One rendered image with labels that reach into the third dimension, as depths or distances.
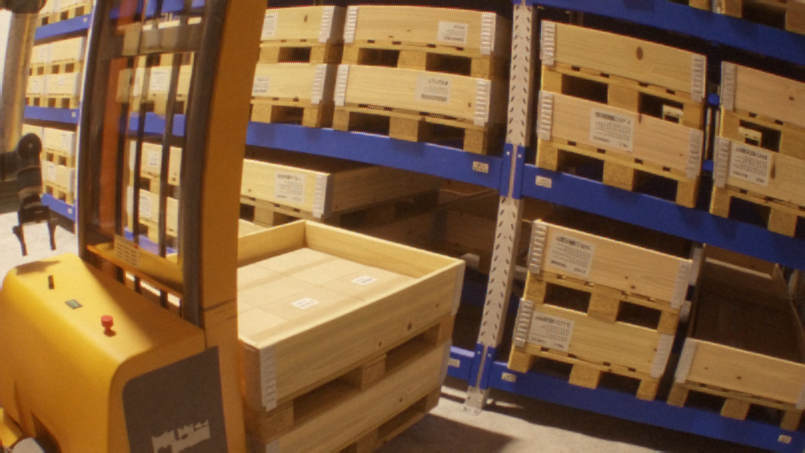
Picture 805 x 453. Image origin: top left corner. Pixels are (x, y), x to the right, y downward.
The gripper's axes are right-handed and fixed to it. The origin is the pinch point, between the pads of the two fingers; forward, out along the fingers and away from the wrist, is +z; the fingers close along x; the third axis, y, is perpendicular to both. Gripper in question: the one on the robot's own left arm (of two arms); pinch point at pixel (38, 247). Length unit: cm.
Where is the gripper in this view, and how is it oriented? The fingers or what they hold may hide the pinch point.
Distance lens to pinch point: 202.4
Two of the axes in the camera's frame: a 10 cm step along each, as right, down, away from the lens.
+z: 2.4, 9.7, 0.0
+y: 8.3, -2.0, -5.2
